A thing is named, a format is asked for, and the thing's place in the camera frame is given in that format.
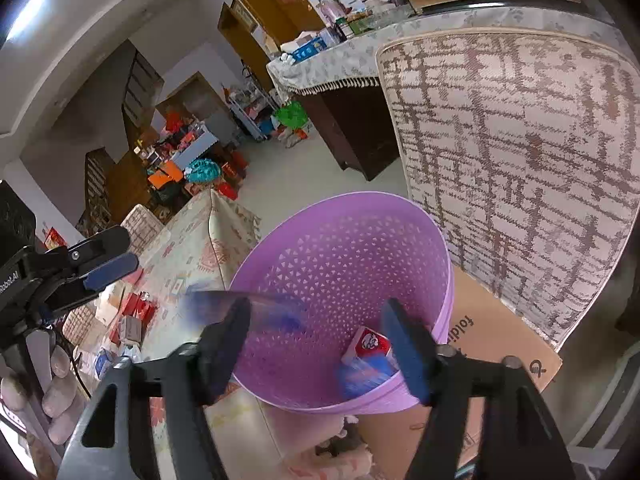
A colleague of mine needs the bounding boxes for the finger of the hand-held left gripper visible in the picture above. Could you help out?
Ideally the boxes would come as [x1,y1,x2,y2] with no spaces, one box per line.
[42,252,140,313]
[67,225,131,267]

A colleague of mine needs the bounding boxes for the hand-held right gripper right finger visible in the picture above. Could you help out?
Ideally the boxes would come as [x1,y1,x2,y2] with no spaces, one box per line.
[381,298,576,480]

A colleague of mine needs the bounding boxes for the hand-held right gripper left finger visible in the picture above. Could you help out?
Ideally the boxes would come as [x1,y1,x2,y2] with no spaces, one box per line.
[57,297,252,480]

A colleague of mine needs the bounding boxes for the red and white small carton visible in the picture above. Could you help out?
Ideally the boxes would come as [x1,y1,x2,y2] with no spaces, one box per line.
[341,326,393,366]

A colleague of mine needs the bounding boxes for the blue snack packet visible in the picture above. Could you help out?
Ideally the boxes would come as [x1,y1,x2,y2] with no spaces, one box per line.
[339,357,401,401]

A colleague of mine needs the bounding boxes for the blue clear plastic wrapper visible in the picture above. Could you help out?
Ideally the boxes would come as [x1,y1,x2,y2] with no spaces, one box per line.
[182,287,308,333]

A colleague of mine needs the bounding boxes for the purple perforated plastic basket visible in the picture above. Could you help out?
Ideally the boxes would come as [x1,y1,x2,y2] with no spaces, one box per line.
[229,191,456,416]

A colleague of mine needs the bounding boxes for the person's left hand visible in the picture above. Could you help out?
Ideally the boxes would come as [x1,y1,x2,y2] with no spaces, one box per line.
[0,329,78,447]

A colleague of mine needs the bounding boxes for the woven beige chair back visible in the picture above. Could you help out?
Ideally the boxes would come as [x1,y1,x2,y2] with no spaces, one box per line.
[122,205,163,256]

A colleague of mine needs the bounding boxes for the small red boxes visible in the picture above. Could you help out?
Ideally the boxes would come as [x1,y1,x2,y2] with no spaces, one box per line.
[117,292,158,346]

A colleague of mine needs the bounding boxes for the cream red patterned table cloth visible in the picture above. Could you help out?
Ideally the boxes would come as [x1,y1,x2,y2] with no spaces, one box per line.
[65,190,281,480]

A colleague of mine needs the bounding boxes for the dark wooden staircase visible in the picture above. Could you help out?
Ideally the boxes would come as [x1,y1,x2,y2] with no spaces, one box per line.
[75,40,166,241]

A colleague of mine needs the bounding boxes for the orange box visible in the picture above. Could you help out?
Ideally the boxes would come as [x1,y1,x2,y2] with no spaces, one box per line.
[147,162,183,191]

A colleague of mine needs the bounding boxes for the teal knitted cloth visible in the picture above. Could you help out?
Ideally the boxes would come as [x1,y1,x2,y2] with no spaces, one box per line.
[185,158,221,185]

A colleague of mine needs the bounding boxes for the red gift boxes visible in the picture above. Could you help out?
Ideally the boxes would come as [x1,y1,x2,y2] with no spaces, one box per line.
[215,152,248,201]

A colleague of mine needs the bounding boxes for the white shelf cart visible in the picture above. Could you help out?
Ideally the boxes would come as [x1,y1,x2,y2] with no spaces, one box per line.
[230,87,281,142]

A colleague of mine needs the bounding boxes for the beige brown patterned mattress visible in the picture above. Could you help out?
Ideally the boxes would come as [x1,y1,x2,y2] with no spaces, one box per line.
[375,30,640,348]

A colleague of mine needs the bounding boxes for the green plastic bag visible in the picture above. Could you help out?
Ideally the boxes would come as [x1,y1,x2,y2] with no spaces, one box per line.
[277,101,308,131]

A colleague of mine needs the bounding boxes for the dark wooden table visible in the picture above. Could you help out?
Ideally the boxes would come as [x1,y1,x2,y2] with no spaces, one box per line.
[297,77,401,182]

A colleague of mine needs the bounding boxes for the blue tissue box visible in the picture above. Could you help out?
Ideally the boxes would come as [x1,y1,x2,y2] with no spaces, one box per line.
[291,37,328,63]

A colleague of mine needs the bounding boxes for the grey floral fringed tablecloth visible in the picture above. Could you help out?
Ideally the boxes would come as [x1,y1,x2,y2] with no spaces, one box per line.
[266,7,616,97]

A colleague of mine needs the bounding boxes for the pink water bottle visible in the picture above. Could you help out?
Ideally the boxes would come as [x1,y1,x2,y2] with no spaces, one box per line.
[320,0,346,28]

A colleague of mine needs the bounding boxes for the white metal frame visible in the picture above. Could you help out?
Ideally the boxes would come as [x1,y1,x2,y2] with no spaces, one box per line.
[565,340,640,466]

